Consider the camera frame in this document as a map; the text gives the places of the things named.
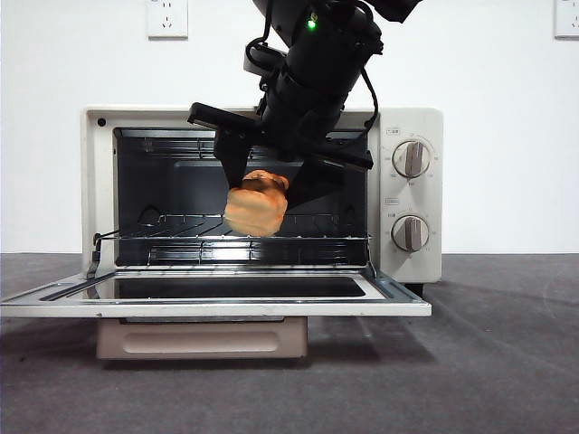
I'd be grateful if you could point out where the oven door with pink handle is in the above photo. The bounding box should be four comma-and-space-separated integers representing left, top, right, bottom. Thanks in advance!
0, 266, 433, 362

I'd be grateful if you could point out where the dark grey table cloth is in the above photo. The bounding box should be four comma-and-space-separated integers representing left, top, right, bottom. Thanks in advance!
0, 252, 579, 434

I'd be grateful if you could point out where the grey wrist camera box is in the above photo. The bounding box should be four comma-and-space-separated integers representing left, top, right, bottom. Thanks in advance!
243, 38, 285, 78

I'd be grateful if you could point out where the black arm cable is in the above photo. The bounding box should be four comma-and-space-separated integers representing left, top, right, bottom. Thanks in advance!
359, 67, 380, 135
260, 0, 275, 44

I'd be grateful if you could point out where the white wall socket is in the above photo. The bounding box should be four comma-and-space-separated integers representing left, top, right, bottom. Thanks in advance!
147, 0, 189, 40
554, 0, 579, 40

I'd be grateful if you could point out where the white Toshiba toaster oven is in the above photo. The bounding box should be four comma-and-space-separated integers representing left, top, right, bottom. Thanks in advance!
81, 106, 444, 297

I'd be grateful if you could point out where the metal wire oven rack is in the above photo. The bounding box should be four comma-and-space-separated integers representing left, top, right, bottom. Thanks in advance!
93, 212, 373, 269

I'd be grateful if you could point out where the beige oven timer knob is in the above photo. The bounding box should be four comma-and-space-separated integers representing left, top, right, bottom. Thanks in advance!
391, 214, 430, 253

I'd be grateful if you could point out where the golden brown bread roll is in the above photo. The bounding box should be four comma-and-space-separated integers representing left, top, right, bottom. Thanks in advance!
224, 170, 290, 237

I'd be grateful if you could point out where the beige oven temperature knob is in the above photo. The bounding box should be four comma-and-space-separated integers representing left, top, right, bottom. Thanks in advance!
392, 140, 432, 179

